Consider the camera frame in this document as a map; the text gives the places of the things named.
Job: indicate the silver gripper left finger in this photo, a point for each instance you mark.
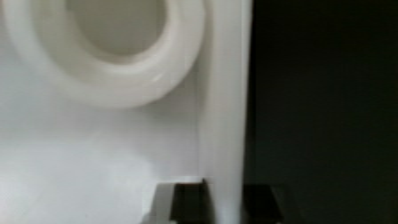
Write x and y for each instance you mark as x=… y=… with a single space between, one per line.
x=181 y=203

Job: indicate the white square tabletop part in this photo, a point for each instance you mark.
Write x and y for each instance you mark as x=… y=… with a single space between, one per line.
x=123 y=97

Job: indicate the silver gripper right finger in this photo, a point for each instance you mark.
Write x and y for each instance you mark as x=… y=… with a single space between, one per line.
x=263 y=212

